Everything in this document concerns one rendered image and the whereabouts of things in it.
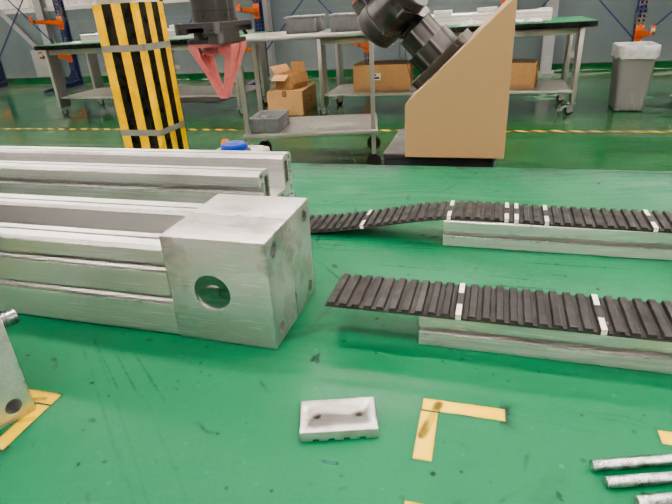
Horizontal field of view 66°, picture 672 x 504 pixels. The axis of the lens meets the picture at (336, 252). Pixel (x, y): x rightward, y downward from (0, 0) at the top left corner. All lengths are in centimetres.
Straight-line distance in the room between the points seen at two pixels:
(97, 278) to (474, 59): 65
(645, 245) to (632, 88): 488
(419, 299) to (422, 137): 54
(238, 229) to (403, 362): 16
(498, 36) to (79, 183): 64
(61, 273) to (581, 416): 42
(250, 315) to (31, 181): 45
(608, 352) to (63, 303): 45
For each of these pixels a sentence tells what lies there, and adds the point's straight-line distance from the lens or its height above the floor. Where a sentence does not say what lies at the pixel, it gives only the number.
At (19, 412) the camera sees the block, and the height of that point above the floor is 79.
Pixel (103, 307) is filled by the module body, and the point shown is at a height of 80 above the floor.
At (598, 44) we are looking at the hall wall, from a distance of 817.
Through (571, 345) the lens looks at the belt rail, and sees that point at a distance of 43.
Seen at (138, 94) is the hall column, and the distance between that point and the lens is 384.
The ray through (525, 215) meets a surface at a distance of 59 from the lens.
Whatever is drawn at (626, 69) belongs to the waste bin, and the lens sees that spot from 542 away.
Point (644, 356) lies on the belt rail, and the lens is 44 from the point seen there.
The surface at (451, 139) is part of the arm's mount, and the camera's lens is 92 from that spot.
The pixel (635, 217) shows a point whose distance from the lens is 62.
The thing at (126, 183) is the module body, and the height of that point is 84.
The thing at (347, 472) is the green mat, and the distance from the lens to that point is 34.
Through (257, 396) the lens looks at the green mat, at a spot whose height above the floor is 78.
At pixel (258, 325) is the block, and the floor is 80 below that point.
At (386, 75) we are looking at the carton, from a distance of 539.
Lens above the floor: 103
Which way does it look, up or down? 26 degrees down
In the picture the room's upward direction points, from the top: 4 degrees counter-clockwise
